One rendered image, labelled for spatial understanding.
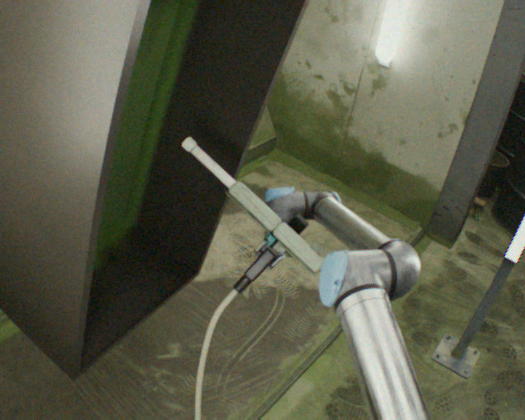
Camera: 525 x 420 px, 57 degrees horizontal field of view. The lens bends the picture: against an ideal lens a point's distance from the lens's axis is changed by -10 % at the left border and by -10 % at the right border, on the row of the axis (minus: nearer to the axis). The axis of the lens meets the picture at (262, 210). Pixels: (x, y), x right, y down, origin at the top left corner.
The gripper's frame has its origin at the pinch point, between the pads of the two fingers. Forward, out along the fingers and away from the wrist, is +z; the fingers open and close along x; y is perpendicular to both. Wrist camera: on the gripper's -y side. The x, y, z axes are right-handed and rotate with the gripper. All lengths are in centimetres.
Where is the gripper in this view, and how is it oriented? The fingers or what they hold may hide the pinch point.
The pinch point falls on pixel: (277, 244)
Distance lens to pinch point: 135.4
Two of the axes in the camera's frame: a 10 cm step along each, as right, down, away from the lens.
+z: -0.9, -0.1, -10.0
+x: -7.1, -7.0, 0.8
